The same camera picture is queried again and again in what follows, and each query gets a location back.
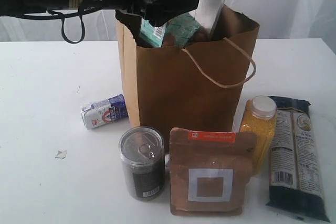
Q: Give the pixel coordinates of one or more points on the clear can dark grains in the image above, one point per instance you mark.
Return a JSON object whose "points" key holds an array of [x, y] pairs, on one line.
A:
{"points": [[142, 156]]}

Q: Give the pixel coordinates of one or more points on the brown kraft stand-up pouch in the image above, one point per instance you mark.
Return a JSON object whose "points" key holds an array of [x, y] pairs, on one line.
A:
{"points": [[209, 171]]}

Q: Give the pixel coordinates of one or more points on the brown paper shopping bag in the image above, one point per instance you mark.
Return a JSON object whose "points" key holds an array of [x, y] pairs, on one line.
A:
{"points": [[196, 88]]}

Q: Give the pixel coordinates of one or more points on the white backdrop curtain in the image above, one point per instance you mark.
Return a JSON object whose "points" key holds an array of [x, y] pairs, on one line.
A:
{"points": [[277, 19]]}

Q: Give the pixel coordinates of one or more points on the small torn label scrap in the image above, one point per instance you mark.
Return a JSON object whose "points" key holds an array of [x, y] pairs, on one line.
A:
{"points": [[61, 155]]}

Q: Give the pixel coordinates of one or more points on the dark blue noodle packet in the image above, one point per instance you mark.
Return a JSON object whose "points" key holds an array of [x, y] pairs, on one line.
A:
{"points": [[295, 182]]}

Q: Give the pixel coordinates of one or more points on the small white plastic piece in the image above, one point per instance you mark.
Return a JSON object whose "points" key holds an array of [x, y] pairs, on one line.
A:
{"points": [[167, 161]]}

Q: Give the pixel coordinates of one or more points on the yellow millet plastic bottle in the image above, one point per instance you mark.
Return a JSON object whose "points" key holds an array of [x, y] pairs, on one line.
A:
{"points": [[260, 118]]}

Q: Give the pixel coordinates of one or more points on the small blue white milk carton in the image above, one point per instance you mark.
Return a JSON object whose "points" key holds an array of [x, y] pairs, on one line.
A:
{"points": [[103, 112]]}

